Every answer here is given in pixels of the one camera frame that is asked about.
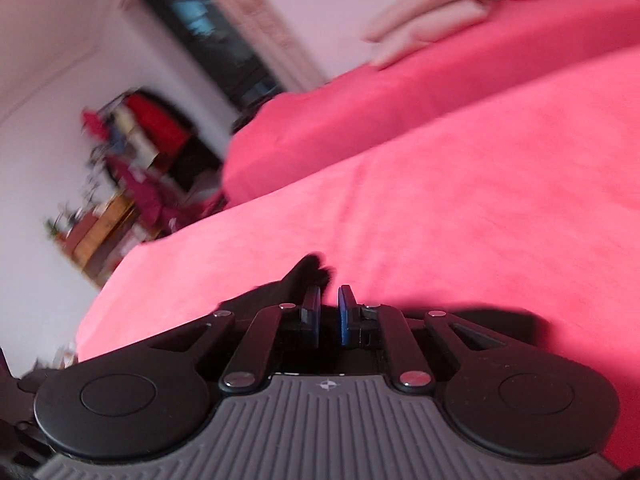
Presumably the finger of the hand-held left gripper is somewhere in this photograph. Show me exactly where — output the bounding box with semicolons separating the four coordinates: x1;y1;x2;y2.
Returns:
0;347;53;468

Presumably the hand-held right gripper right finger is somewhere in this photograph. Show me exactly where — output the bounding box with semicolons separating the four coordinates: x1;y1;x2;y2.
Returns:
338;284;506;393

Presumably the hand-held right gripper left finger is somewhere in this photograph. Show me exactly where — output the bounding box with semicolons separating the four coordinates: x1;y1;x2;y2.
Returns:
147;285;321;393

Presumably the pink fleece blanket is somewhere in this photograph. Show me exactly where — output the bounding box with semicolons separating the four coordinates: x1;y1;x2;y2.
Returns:
75;45;640;471

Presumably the wooden cabinet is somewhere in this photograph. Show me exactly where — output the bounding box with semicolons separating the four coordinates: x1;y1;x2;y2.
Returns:
54;193;167;288

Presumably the dark cloth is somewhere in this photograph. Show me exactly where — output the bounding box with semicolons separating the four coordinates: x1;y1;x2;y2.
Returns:
231;106;266;137

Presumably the maroon garment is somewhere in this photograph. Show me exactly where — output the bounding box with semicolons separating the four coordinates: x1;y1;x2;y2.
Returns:
106;154;221;235

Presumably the red bed sheet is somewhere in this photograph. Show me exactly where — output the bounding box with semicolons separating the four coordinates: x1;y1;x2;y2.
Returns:
221;0;640;207

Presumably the red padded vest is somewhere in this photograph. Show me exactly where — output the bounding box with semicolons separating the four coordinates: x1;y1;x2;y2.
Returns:
124;95;191;153

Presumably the cream shirt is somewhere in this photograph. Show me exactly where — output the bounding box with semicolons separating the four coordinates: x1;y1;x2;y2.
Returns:
112;109;160;166

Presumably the red cloth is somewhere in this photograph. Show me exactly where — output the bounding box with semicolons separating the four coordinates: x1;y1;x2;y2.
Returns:
81;108;111;142

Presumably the pink pillow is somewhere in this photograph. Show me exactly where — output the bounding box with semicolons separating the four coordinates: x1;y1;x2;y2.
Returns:
362;0;493;43
371;0;488;71

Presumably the pink patterned curtain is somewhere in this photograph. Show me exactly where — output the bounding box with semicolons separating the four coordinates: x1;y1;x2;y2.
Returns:
181;0;331;95

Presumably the dark window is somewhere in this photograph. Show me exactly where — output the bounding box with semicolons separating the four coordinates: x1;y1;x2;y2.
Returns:
141;0;286;111

